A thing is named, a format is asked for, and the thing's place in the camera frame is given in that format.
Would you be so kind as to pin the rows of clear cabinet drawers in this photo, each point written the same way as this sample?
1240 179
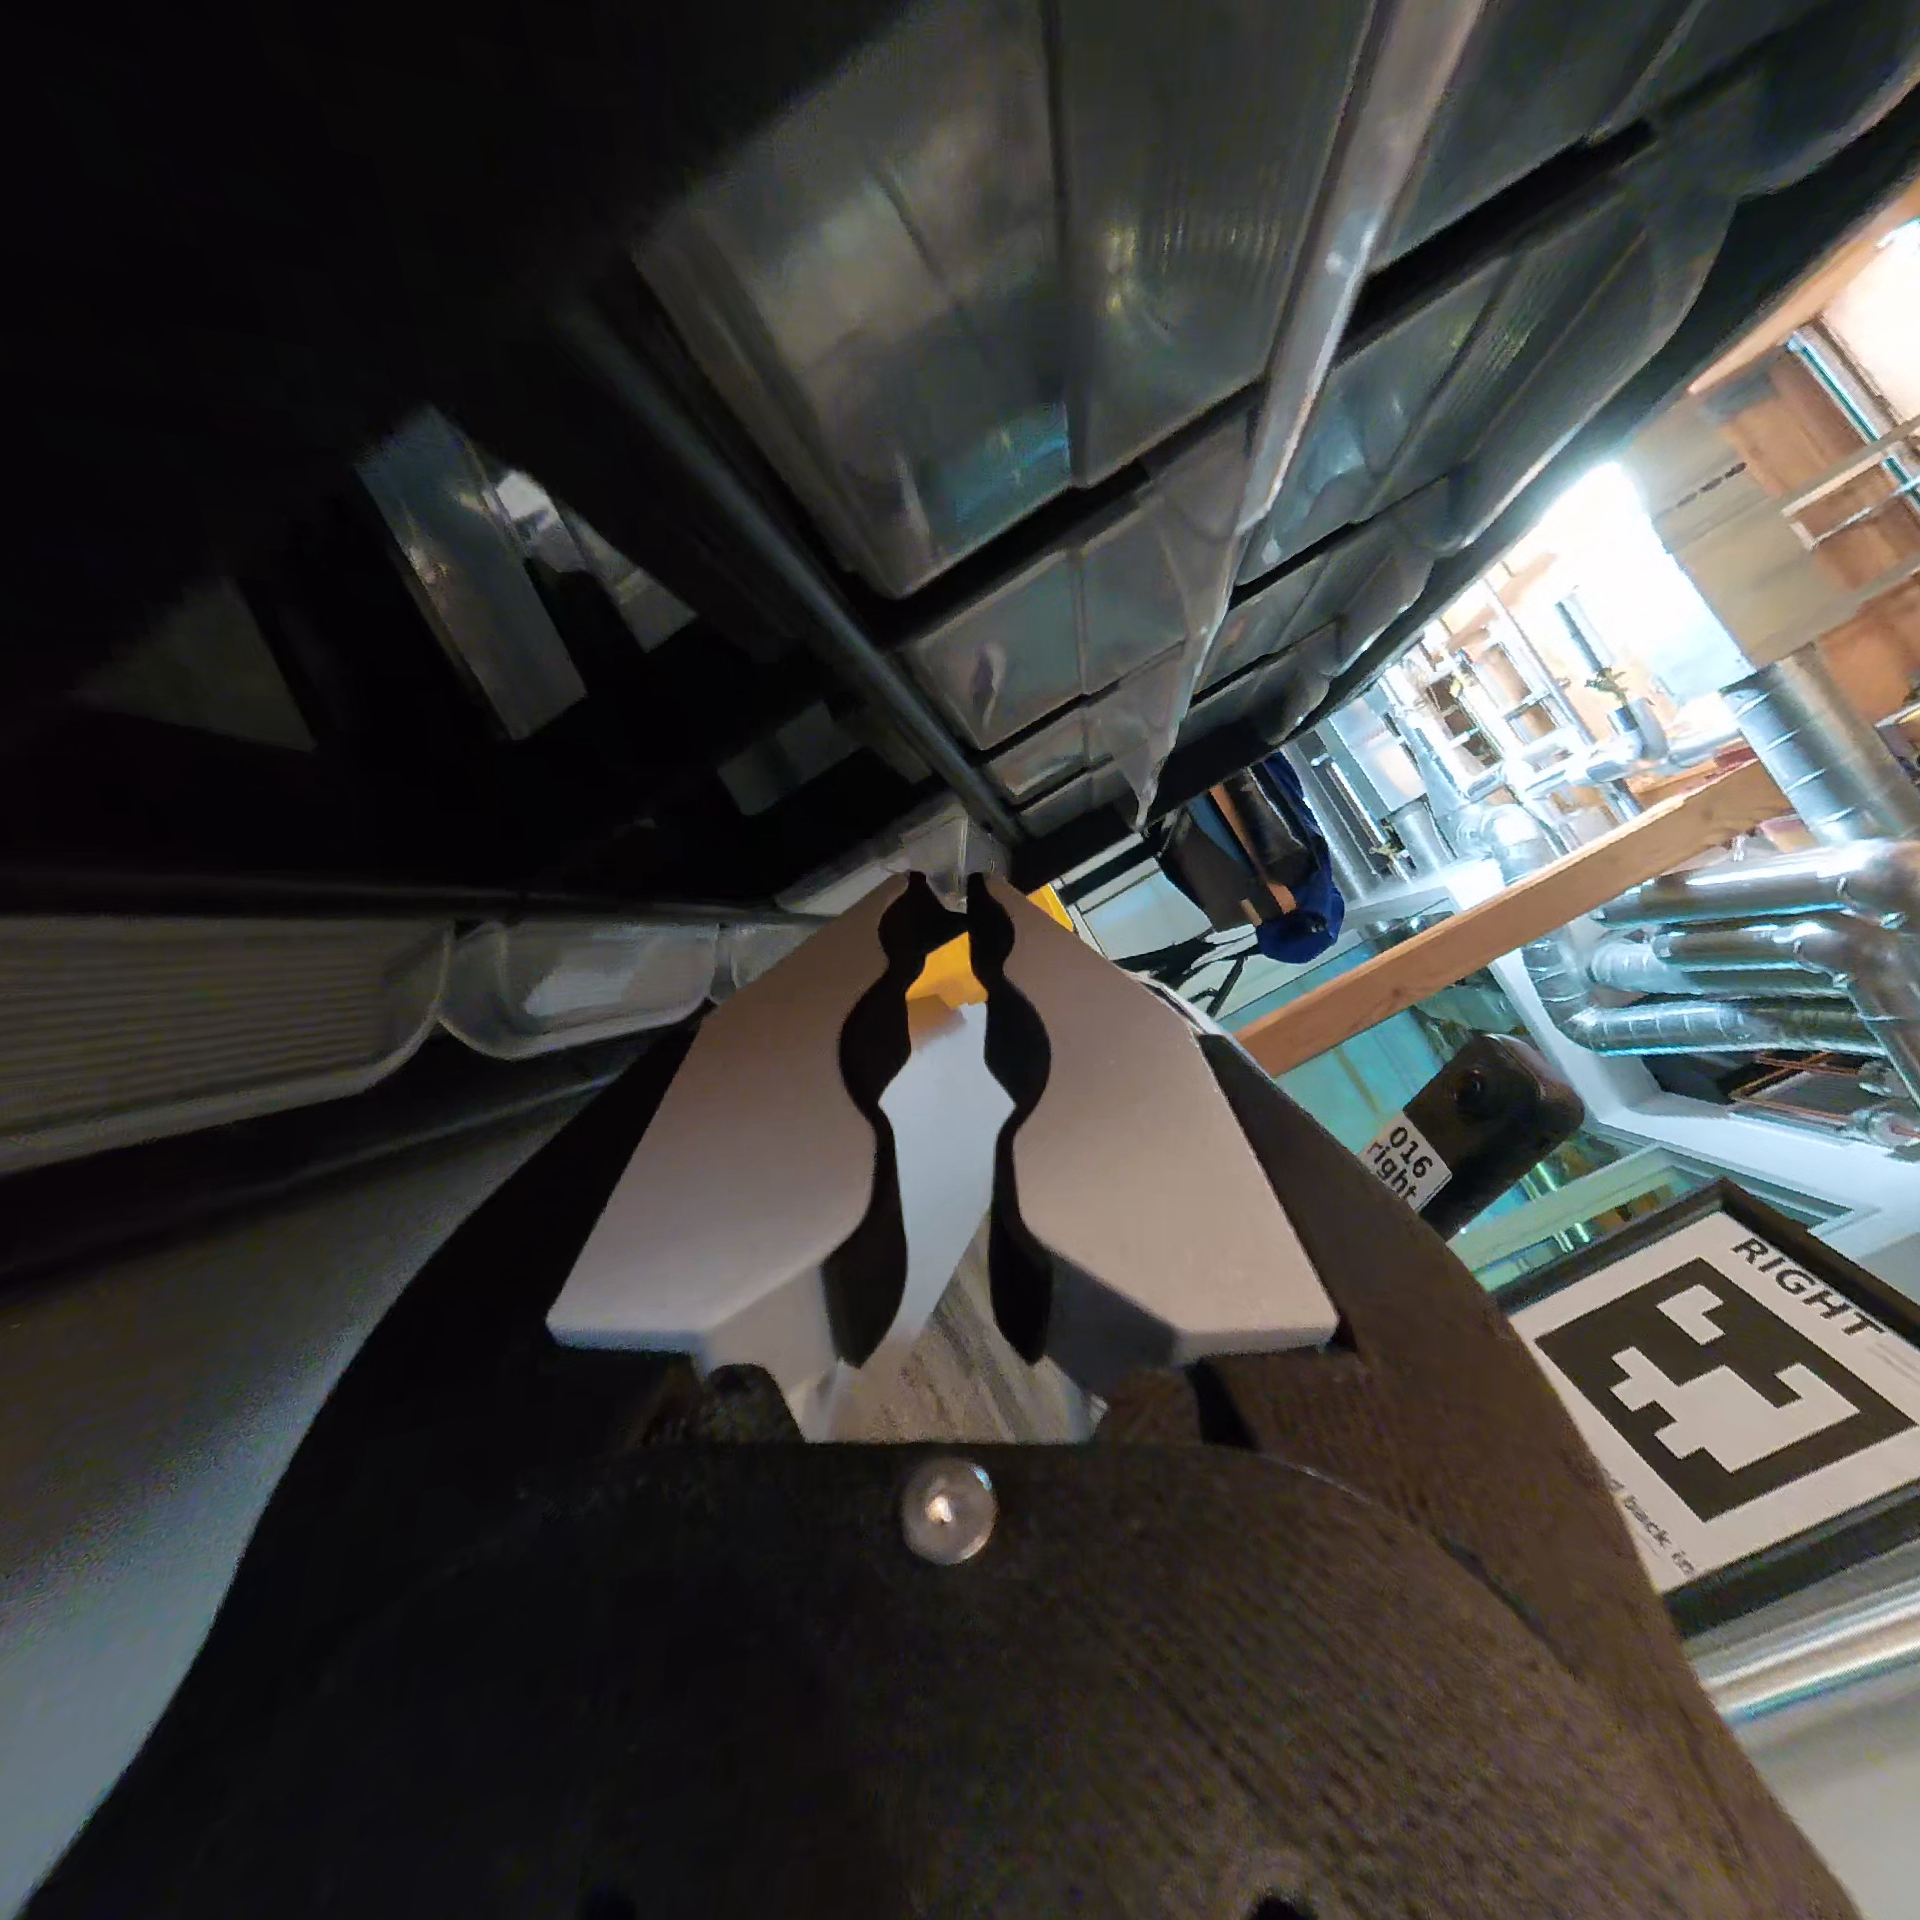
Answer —
973 303

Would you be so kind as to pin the person in blue clothing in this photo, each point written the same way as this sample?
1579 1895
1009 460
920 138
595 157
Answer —
1290 885

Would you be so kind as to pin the chrome metal tube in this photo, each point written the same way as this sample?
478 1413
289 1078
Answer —
1818 1650

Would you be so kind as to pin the wooden beam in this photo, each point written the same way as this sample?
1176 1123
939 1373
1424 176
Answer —
1500 932

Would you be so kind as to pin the desk with wooden edge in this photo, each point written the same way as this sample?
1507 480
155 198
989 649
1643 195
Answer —
182 1501

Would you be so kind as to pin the yellow plastic bin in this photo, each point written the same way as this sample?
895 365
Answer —
942 985

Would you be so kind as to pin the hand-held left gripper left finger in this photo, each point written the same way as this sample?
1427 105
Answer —
719 1199

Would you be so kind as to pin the bundle of silver pipes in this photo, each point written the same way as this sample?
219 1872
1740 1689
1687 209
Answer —
1724 963

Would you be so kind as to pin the corrugated silver duct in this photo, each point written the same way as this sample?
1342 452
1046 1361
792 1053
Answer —
1818 748

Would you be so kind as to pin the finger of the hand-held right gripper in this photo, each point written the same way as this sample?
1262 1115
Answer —
939 1172

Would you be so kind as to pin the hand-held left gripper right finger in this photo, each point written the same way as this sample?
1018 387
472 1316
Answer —
1169 1199

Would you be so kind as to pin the black drawer cabinet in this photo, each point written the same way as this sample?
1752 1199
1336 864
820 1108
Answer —
228 226

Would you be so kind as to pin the ribbed translucent plastic panel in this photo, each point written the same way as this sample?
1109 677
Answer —
193 1038

